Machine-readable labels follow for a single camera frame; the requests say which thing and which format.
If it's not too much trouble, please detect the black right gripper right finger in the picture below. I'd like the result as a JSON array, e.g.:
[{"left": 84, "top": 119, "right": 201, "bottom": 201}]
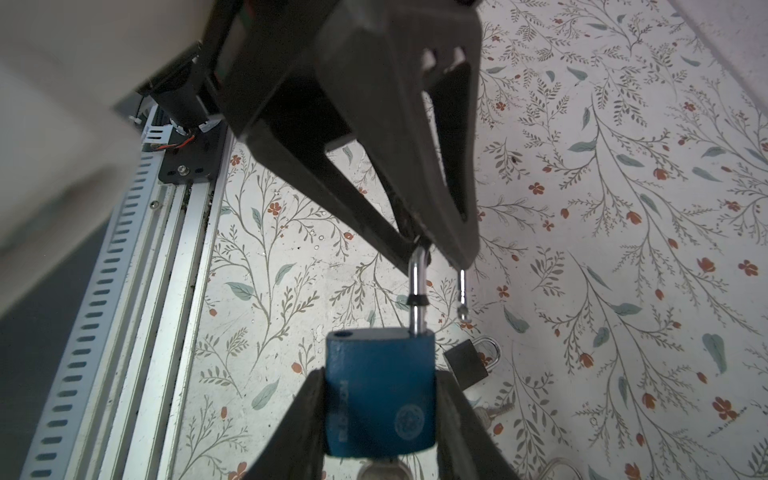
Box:
[{"left": 435, "top": 371, "right": 520, "bottom": 480}]

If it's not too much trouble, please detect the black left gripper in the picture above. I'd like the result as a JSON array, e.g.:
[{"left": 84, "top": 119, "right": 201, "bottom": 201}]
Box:
[{"left": 217, "top": 1, "right": 481, "bottom": 273}]

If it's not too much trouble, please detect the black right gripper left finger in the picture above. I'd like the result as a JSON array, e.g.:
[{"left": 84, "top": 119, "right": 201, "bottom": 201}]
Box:
[{"left": 243, "top": 368, "right": 326, "bottom": 480}]

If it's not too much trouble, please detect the black padlock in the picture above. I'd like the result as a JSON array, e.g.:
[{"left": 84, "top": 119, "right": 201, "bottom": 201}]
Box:
[{"left": 443, "top": 336, "right": 502, "bottom": 390}]

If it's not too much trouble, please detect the blue padlock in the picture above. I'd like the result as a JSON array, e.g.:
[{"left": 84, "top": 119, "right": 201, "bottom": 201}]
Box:
[{"left": 324, "top": 242, "right": 447, "bottom": 459}]

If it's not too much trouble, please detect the red padlock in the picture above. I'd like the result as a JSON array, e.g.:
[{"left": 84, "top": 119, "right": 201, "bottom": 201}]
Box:
[{"left": 536, "top": 457, "right": 584, "bottom": 480}]

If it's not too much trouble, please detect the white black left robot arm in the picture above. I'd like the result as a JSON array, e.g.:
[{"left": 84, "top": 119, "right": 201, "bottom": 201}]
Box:
[{"left": 1, "top": 1, "right": 482, "bottom": 308}]

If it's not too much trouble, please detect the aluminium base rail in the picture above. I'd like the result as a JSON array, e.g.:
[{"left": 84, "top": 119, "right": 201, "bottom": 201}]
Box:
[{"left": 21, "top": 108, "right": 233, "bottom": 479}]

